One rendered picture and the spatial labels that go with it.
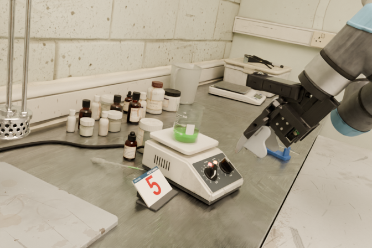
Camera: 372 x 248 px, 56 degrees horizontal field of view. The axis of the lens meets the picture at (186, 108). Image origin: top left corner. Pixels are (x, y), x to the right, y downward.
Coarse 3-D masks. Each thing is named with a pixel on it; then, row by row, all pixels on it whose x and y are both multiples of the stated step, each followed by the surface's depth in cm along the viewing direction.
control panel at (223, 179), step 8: (208, 160) 76; (216, 160) 78; (200, 168) 73; (200, 176) 71; (224, 176) 75; (232, 176) 77; (240, 176) 79; (208, 184) 71; (216, 184) 72; (224, 184) 73
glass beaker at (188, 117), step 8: (184, 104) 79; (192, 104) 80; (176, 112) 76; (184, 112) 74; (192, 112) 74; (200, 112) 75; (176, 120) 76; (184, 120) 75; (192, 120) 75; (200, 120) 76; (176, 128) 76; (184, 128) 75; (192, 128) 75; (176, 136) 76; (184, 136) 75; (192, 136) 76
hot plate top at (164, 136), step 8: (168, 128) 84; (152, 136) 78; (160, 136) 78; (168, 136) 79; (200, 136) 83; (168, 144) 76; (176, 144) 75; (184, 144) 76; (192, 144) 77; (200, 144) 78; (208, 144) 78; (216, 144) 80; (184, 152) 73; (192, 152) 73
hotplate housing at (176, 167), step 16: (144, 144) 80; (160, 144) 78; (144, 160) 80; (160, 160) 77; (176, 160) 74; (192, 160) 74; (176, 176) 74; (192, 176) 72; (192, 192) 73; (208, 192) 70; (224, 192) 73
